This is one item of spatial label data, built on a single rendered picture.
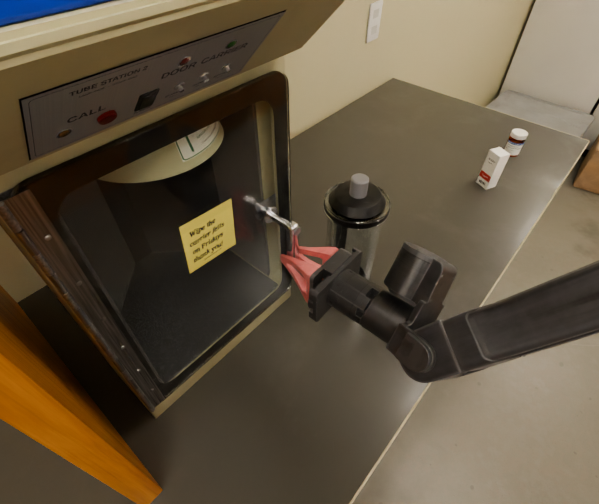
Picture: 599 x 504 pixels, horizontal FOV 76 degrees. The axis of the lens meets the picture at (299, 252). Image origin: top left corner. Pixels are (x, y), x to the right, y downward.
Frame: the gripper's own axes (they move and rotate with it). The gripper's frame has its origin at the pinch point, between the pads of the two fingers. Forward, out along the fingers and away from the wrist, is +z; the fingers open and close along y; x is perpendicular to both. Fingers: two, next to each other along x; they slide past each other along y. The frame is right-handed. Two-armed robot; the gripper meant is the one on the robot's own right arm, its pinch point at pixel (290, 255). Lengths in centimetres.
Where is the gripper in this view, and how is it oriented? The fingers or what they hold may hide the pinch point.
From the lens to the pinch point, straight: 57.0
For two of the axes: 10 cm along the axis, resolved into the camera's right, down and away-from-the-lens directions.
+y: -6.5, 5.6, -5.1
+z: -7.6, -4.7, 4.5
